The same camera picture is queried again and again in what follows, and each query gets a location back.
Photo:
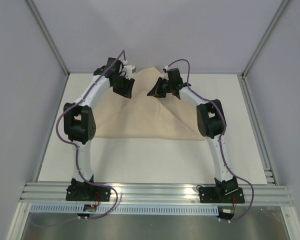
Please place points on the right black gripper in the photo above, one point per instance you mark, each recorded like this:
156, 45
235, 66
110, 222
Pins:
165, 86

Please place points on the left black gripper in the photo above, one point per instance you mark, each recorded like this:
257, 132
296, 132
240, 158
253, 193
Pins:
126, 92

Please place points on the beige cloth drape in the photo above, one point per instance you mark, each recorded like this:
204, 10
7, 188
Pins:
144, 116

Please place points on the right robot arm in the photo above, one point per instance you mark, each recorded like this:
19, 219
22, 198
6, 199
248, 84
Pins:
210, 123

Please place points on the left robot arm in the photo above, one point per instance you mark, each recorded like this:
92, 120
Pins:
78, 119

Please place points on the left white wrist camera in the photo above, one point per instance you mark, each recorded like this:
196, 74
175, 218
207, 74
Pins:
128, 69

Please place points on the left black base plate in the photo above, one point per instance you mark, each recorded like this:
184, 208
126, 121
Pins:
83, 192

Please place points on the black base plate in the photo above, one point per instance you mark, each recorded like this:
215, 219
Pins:
209, 195
83, 192

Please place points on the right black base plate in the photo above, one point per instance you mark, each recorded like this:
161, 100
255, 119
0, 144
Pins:
209, 195

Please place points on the left aluminium frame post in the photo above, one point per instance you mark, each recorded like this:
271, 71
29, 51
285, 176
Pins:
46, 34

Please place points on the aluminium frame post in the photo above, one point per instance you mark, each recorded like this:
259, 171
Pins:
284, 4
46, 34

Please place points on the right aluminium frame post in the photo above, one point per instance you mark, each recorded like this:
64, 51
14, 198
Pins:
284, 4

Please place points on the aluminium front rail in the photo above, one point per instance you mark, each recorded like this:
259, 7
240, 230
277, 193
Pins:
156, 194

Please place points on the white slotted cable duct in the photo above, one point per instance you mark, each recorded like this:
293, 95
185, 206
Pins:
129, 209

